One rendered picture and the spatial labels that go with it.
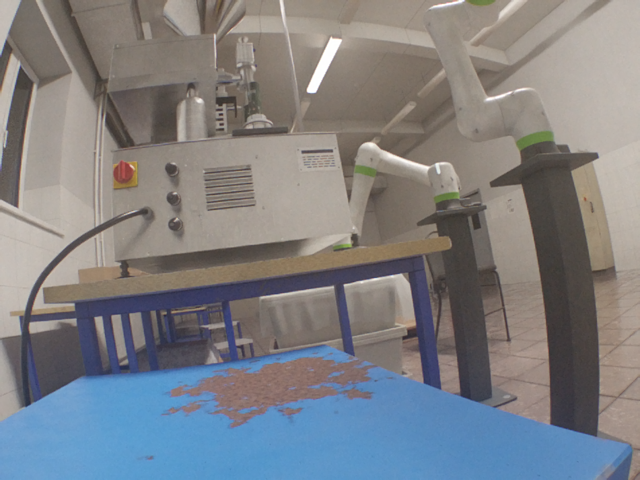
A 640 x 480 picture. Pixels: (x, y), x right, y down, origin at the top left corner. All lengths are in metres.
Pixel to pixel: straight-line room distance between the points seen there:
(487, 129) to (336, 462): 1.00
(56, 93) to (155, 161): 3.13
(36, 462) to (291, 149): 0.67
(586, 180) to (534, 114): 4.82
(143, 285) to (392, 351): 1.21
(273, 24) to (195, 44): 4.41
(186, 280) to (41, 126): 3.24
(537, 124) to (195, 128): 0.91
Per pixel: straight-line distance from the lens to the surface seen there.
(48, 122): 3.66
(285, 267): 0.56
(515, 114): 1.10
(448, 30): 1.25
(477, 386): 1.73
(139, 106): 0.95
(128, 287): 0.57
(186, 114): 0.79
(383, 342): 1.55
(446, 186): 1.65
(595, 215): 5.85
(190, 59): 0.88
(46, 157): 3.49
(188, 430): 0.30
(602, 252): 5.85
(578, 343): 1.08
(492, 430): 0.22
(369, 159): 1.81
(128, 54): 0.93
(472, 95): 1.12
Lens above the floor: 0.70
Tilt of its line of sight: 7 degrees up
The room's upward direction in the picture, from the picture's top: 9 degrees counter-clockwise
